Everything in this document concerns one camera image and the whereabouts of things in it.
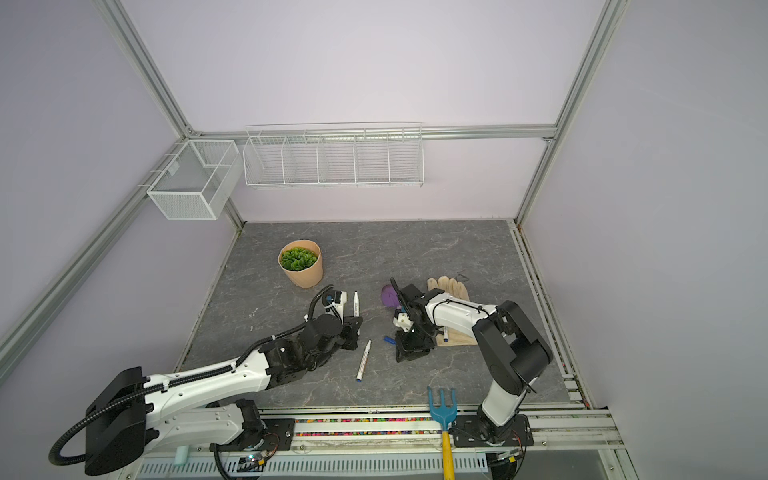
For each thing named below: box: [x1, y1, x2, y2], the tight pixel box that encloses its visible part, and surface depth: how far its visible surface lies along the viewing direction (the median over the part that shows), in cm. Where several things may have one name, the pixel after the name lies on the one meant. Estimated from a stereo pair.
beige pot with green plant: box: [277, 240, 323, 289], surface depth 98 cm
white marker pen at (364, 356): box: [356, 339, 372, 382], surface depth 86 cm
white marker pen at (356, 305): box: [353, 290, 360, 318], surface depth 80 cm
